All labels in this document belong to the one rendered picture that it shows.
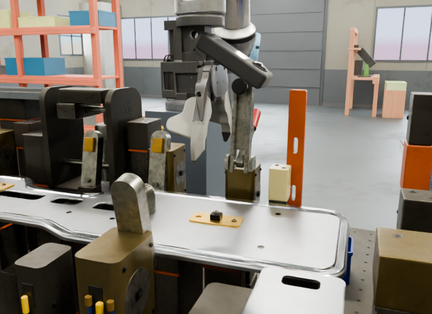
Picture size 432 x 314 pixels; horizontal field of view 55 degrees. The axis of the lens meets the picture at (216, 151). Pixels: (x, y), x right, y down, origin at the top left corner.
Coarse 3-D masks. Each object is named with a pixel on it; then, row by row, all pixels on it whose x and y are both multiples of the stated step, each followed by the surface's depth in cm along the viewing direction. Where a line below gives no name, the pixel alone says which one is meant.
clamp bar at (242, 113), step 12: (240, 84) 74; (240, 96) 78; (252, 96) 76; (240, 108) 78; (252, 108) 77; (240, 120) 78; (252, 120) 78; (240, 132) 78; (252, 132) 78; (240, 144) 78
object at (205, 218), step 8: (192, 216) 68; (200, 216) 68; (208, 216) 68; (216, 216) 66; (224, 216) 68; (232, 216) 68; (208, 224) 66; (216, 224) 65; (224, 224) 65; (232, 224) 65; (240, 224) 65
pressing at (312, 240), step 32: (0, 192) 82; (32, 192) 81; (64, 192) 80; (160, 192) 80; (32, 224) 67; (64, 224) 66; (96, 224) 66; (160, 224) 66; (192, 224) 66; (256, 224) 66; (288, 224) 66; (320, 224) 66; (160, 256) 58; (192, 256) 56; (224, 256) 56; (256, 256) 55; (288, 256) 55; (320, 256) 55
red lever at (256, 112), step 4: (256, 112) 86; (260, 112) 87; (256, 116) 86; (256, 120) 85; (256, 124) 85; (252, 136) 83; (240, 152) 79; (244, 152) 79; (240, 156) 78; (236, 160) 78; (240, 160) 78; (236, 164) 78; (240, 164) 78
